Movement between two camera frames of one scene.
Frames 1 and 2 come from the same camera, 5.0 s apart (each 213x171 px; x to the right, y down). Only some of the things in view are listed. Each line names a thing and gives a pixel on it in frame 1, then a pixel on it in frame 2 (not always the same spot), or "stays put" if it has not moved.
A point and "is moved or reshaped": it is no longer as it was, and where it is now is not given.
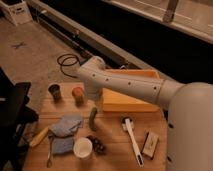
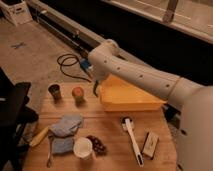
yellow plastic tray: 115,101 stays put
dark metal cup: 56,91 stays put
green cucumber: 91,121 is moved or reshaped
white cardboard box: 18,13 stays put
